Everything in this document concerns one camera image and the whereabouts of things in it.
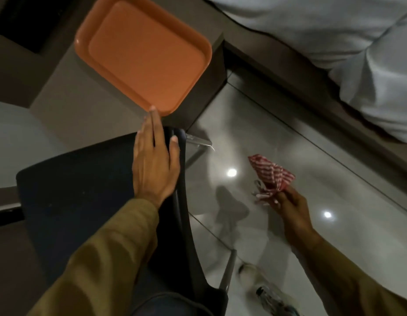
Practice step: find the orange plastic tray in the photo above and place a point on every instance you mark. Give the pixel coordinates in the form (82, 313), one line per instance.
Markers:
(140, 52)

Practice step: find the person's left hand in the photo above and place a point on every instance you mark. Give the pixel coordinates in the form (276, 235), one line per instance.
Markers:
(154, 174)

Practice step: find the person's jeans leg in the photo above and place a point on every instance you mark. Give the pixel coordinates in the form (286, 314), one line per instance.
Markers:
(167, 306)

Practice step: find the red white striped cloth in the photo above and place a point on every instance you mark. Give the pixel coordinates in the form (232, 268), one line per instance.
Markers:
(271, 176)

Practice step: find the person's right forearm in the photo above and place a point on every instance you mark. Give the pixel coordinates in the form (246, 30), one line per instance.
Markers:
(348, 279)

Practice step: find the person's right fingers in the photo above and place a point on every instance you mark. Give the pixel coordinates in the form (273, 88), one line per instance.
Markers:
(280, 198)

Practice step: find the person's left thumb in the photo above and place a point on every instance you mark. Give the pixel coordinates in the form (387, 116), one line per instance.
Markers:
(175, 151)

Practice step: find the black box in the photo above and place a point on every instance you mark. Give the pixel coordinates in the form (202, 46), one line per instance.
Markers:
(32, 19)

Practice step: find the person's right hand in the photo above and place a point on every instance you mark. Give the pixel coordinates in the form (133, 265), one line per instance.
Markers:
(294, 215)

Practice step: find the brown bed frame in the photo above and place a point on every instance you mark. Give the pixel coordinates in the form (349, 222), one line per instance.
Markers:
(305, 92)

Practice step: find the person's left forearm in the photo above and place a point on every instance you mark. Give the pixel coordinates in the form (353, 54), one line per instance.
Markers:
(101, 263)

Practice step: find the brown wooden desk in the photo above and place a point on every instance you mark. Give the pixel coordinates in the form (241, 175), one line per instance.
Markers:
(75, 105)

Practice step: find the white curved panel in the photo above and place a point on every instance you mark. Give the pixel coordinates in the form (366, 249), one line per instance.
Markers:
(19, 144)

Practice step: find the white and grey shoe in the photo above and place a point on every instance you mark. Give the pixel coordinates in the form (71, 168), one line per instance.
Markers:
(272, 296)

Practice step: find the dark blue chair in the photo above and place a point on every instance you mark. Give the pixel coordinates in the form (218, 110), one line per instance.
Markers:
(78, 194)

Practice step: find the white bed sheet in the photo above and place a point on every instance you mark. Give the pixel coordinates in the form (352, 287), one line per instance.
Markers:
(338, 39)

